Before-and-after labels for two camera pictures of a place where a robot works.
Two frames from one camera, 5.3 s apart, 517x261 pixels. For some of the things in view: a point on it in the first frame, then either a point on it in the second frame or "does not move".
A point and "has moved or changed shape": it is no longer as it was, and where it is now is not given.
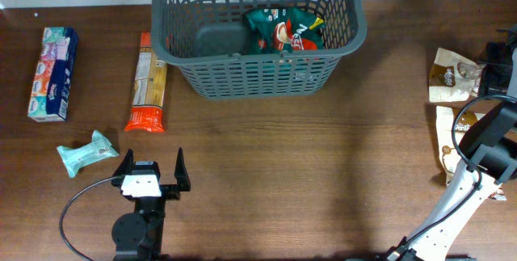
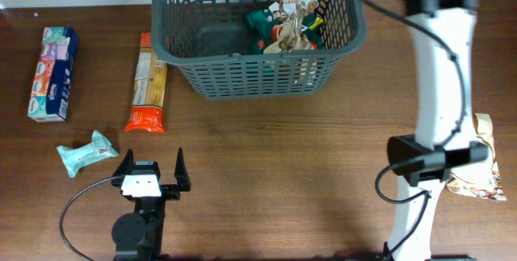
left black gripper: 172,192 does not move
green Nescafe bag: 282,29 does not move
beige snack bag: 453,77 has moved or changed shape
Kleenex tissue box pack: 52,79 does not move
